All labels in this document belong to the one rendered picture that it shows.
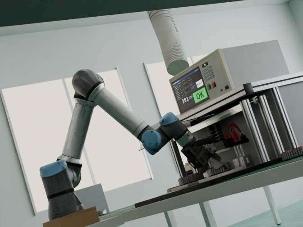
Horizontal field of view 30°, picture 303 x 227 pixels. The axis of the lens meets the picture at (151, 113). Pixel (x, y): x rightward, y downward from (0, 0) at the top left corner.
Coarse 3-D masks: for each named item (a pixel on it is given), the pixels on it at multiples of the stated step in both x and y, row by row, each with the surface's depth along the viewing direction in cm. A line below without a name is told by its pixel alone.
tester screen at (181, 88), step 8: (192, 72) 275; (184, 80) 281; (192, 80) 276; (176, 88) 288; (184, 88) 282; (200, 88) 272; (176, 96) 289; (184, 96) 284; (192, 96) 279; (184, 104) 285; (192, 104) 280
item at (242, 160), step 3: (243, 156) 255; (246, 156) 256; (249, 156) 257; (234, 159) 260; (237, 159) 258; (240, 159) 256; (243, 159) 255; (249, 159) 256; (234, 162) 260; (237, 162) 259; (243, 162) 255; (246, 162) 255; (249, 162) 256; (252, 162) 257; (234, 165) 261; (237, 165) 259; (243, 165) 255; (246, 165) 255; (249, 165) 256; (252, 165) 256
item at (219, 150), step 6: (228, 138) 255; (246, 138) 259; (216, 144) 257; (222, 144) 253; (228, 144) 253; (234, 144) 255; (240, 144) 258; (216, 150) 257; (222, 150) 251; (240, 156) 259
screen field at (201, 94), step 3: (204, 87) 269; (201, 90) 272; (204, 90) 270; (195, 93) 276; (198, 93) 274; (201, 93) 272; (204, 93) 270; (195, 96) 276; (198, 96) 274; (201, 96) 273; (204, 96) 271; (207, 96) 269; (195, 99) 277; (198, 99) 275; (201, 99) 273; (195, 102) 277
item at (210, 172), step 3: (228, 162) 250; (228, 165) 247; (210, 168) 248; (213, 168) 247; (219, 168) 246; (222, 168) 246; (225, 168) 246; (231, 168) 249; (207, 171) 250; (210, 171) 248; (213, 171) 247; (216, 171) 246; (219, 171) 246; (222, 171) 246; (225, 171) 246; (210, 174) 248; (213, 174) 247; (216, 174) 247
